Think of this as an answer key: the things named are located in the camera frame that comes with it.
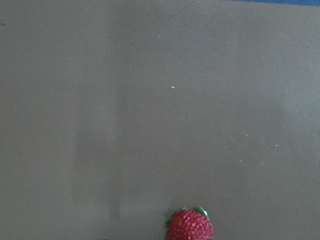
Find red strawberry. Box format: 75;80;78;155
165;206;214;240

